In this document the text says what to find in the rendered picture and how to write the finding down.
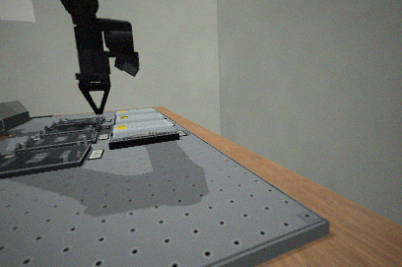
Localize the grey operator panel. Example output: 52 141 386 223
0 100 53 131

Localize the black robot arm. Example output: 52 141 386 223
60 0 140 77

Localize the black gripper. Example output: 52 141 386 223
75 48 110 115

